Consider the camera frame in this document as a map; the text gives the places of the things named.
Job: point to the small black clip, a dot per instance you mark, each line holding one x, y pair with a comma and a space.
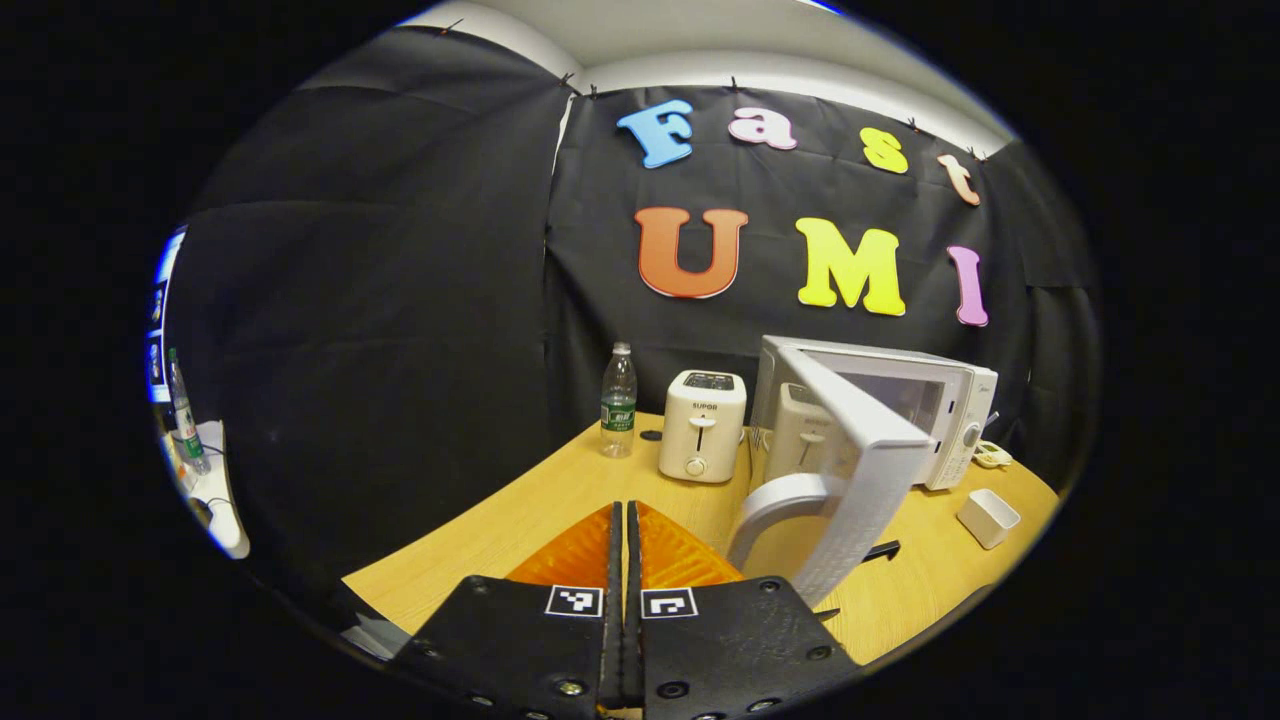
882, 550

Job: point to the computer monitor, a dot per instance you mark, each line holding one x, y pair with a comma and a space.
160, 330

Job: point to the white toaster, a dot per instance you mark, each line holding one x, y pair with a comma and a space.
702, 430

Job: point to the clear plastic water bottle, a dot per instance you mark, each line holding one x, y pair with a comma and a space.
618, 410

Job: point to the small white rectangular dish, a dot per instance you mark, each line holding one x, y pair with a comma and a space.
988, 518

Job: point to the white divided condiment dish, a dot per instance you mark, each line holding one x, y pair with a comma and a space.
992, 456

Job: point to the green label plastic bottle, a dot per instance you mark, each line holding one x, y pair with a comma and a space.
186, 420

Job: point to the white microwave oven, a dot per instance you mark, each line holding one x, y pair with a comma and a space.
870, 470

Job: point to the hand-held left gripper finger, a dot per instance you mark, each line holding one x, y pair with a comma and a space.
615, 640
634, 620

